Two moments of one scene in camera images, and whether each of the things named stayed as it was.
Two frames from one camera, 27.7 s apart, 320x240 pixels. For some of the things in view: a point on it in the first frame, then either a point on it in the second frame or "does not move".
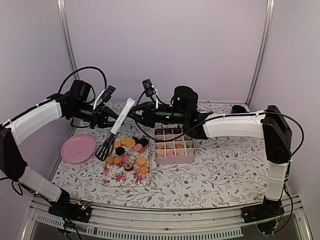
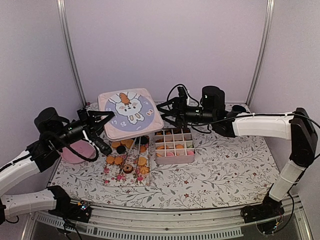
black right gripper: x=148 y=114 -> x=177 y=104
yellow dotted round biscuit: x=141 y=160 does not move
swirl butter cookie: x=144 y=169 does not move
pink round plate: x=78 y=148 does not move
